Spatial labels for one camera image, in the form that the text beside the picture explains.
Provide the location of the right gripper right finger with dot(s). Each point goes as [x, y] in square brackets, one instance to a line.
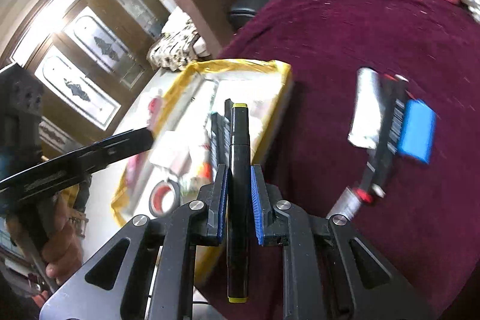
[330, 271]

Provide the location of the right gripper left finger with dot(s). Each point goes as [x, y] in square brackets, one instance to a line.
[146, 270]

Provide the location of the black marker red cap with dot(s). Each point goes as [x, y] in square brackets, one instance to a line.
[371, 187]

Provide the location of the black marker yellow cap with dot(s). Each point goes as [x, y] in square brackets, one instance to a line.
[239, 202]

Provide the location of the silver ointment tube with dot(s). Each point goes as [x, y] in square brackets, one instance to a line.
[368, 111]

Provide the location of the blue battery pack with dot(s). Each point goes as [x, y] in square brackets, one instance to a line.
[416, 140]

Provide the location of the person's left hand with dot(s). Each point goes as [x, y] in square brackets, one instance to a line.
[62, 254]

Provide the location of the black red tape roll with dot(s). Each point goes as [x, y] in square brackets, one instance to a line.
[165, 197]

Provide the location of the maroon velvet table cloth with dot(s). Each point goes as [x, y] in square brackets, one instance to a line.
[427, 225]

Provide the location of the wooden glass panel door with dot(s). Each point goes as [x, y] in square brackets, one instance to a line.
[90, 56]

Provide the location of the yellow taped white box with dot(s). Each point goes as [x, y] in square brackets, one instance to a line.
[186, 107]

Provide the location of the floral patterned blanket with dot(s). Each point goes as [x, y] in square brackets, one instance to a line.
[178, 45]

